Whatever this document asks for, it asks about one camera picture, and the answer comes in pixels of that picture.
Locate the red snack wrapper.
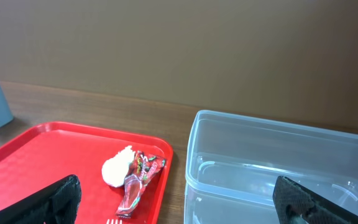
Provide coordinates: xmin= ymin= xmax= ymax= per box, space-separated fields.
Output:
xmin=116 ymin=151 xmax=166 ymax=218

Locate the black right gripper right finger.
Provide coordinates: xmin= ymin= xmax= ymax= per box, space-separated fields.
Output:
xmin=273 ymin=175 xmax=358 ymax=224

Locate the crumpled white napkin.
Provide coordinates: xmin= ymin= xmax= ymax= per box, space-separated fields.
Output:
xmin=101 ymin=146 xmax=135 ymax=188

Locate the red plastic tray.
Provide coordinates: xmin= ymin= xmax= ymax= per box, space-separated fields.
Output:
xmin=0 ymin=121 xmax=173 ymax=224

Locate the white plastic fork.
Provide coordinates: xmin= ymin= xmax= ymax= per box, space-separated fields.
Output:
xmin=106 ymin=219 xmax=123 ymax=224

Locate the clear plastic bin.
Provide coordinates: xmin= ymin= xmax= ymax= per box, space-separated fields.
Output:
xmin=184 ymin=110 xmax=358 ymax=223

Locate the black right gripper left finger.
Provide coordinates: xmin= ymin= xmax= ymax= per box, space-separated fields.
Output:
xmin=0 ymin=174 xmax=82 ymax=224

